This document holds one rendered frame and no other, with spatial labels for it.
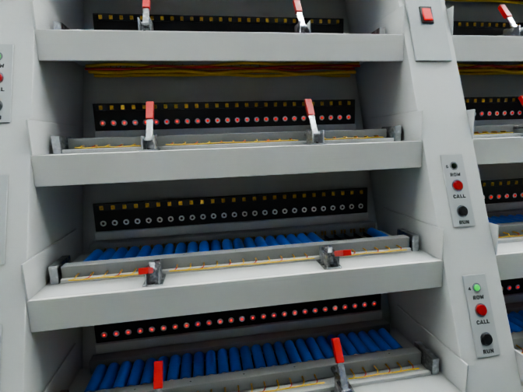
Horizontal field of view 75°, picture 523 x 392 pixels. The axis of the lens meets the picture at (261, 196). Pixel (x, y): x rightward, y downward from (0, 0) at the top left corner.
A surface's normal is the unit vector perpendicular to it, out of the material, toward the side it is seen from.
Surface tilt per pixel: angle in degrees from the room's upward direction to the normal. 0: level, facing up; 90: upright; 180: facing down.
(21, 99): 90
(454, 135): 90
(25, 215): 90
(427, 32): 90
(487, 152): 109
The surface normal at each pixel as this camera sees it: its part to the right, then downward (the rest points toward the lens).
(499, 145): 0.16, 0.15
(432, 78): 0.14, -0.18
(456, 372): -0.99, 0.06
